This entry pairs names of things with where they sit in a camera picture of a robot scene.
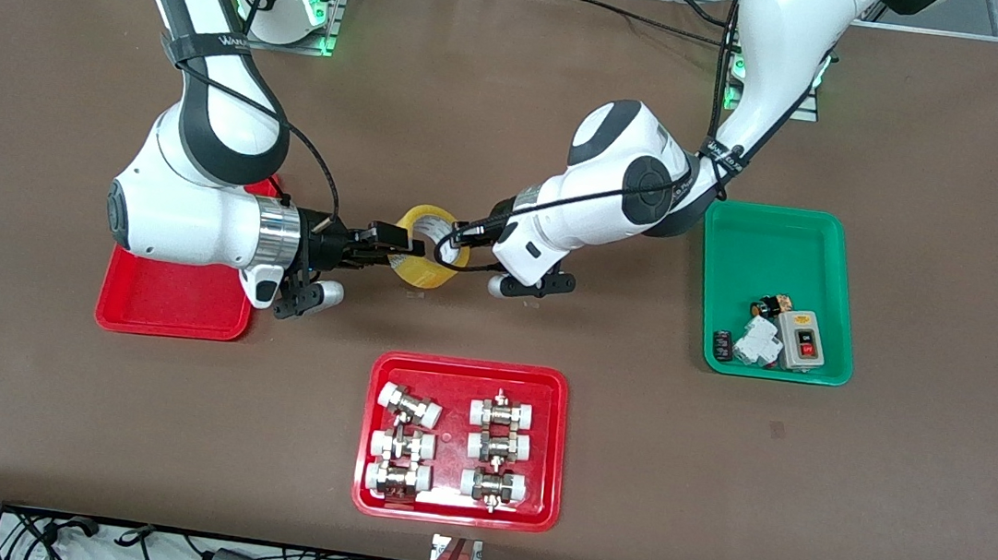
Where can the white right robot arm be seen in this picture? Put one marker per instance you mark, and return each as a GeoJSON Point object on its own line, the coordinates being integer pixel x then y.
{"type": "Point", "coordinates": [190, 220]}

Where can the grey switch box red button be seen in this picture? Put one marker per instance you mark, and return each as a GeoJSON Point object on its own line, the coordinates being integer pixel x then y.
{"type": "Point", "coordinates": [801, 340]}

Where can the empty red plastic tray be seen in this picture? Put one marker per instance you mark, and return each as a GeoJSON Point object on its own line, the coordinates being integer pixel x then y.
{"type": "Point", "coordinates": [172, 306]}

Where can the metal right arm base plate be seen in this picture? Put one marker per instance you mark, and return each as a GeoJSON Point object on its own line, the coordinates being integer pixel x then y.
{"type": "Point", "coordinates": [334, 12]}

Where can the small silver bracket plate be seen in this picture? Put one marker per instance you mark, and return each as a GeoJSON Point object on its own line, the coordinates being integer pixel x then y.
{"type": "Point", "coordinates": [475, 551]}

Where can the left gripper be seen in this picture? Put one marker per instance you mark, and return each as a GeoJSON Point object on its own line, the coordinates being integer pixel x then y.
{"type": "Point", "coordinates": [479, 231]}

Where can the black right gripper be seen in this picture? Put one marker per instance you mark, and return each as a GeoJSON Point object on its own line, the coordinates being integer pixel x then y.
{"type": "Point", "coordinates": [328, 244]}

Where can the red tray with fittings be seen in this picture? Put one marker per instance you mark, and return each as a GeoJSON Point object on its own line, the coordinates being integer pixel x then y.
{"type": "Point", "coordinates": [461, 378]}

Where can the white circuit breaker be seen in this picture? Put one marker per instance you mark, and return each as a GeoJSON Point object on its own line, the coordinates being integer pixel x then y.
{"type": "Point", "coordinates": [756, 344]}

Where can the metal fitting with white caps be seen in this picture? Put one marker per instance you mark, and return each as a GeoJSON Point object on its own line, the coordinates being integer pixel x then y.
{"type": "Point", "coordinates": [498, 447]}
{"type": "Point", "coordinates": [401, 444]}
{"type": "Point", "coordinates": [493, 486]}
{"type": "Point", "coordinates": [502, 412]}
{"type": "Point", "coordinates": [397, 478]}
{"type": "Point", "coordinates": [409, 405]}

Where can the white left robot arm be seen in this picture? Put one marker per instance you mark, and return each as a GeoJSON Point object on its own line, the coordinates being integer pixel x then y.
{"type": "Point", "coordinates": [621, 181]}

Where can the green plastic tray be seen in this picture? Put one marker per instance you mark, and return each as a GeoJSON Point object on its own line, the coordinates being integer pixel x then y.
{"type": "Point", "coordinates": [780, 254]}

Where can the yellow tape roll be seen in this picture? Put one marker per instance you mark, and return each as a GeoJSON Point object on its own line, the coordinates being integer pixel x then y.
{"type": "Point", "coordinates": [425, 274]}

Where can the small black brown component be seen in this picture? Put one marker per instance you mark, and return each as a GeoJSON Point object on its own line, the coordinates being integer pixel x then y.
{"type": "Point", "coordinates": [774, 306]}

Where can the small black red component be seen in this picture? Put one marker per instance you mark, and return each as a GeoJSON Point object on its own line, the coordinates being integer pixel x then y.
{"type": "Point", "coordinates": [722, 345]}

